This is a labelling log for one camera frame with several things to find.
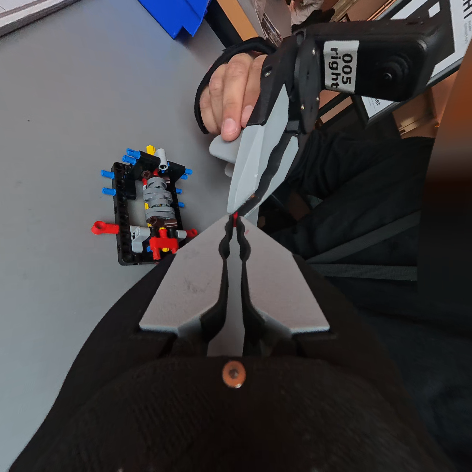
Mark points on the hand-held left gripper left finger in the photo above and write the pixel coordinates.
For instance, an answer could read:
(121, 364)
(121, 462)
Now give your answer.
(188, 291)

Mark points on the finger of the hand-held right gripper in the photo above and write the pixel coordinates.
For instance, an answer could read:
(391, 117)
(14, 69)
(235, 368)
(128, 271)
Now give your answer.
(284, 162)
(254, 158)

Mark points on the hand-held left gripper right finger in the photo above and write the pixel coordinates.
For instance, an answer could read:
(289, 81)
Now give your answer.
(284, 291)

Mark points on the red lego axle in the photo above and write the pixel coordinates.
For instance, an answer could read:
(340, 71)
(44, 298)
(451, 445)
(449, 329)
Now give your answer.
(234, 219)

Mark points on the black lego frame assembly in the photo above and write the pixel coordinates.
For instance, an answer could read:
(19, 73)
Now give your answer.
(158, 199)

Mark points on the lego instruction booklet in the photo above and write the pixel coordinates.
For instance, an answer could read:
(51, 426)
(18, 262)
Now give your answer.
(29, 11)

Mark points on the person's right hand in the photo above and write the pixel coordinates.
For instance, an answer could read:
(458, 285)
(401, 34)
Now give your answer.
(232, 92)

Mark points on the black framed white sign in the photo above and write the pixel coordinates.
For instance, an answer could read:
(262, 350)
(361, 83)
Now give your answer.
(409, 11)

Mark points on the white printed box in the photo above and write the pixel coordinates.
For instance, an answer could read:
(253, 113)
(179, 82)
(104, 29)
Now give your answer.
(265, 11)

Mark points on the blue plastic bin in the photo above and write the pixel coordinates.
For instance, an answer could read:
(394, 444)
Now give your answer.
(177, 14)

